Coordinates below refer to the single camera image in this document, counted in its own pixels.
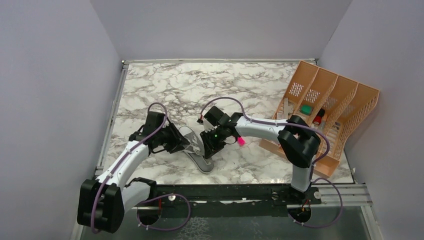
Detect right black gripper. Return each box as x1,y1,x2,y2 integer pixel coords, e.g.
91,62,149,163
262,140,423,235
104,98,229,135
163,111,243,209
200,125,227,159

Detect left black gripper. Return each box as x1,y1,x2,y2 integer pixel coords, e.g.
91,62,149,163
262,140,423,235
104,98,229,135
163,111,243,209
156,122,191,153

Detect grey canvas sneaker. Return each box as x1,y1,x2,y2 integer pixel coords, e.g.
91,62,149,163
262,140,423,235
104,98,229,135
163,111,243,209
178,125,214,174

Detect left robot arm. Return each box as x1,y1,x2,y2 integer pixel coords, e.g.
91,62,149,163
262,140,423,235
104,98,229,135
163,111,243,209
76,111,189,233

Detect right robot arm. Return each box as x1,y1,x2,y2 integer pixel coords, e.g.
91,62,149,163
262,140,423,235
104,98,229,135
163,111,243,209
198,106,321,204

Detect pink plastic bar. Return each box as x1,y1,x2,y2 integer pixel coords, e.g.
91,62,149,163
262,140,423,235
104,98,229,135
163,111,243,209
237,137,246,147

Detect green cap item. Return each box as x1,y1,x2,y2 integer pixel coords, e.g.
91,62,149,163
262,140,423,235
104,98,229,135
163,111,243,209
300,104,313,116

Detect red cap bottle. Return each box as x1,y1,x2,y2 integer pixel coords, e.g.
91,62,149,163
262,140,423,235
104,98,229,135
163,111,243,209
313,108,326,126

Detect orange plastic organizer tray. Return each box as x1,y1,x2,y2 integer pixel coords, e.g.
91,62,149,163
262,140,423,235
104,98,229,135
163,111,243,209
280,60,380,178

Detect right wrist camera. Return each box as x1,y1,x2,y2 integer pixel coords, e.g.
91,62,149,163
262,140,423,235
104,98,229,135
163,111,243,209
197,116,216,133

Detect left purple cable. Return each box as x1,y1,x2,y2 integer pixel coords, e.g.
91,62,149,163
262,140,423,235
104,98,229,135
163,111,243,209
90,102,169,234

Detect purple cable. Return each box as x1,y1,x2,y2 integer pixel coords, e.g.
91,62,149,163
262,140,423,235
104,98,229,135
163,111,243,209
90,102,169,234
198,96,344,229

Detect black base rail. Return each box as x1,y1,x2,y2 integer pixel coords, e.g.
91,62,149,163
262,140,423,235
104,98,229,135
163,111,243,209
133,183,322,218

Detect grey metal bracket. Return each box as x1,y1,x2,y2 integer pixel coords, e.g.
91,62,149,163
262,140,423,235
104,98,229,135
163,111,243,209
275,97,294,120

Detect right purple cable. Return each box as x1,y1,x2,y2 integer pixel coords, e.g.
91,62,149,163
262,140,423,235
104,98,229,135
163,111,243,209
198,96,344,229

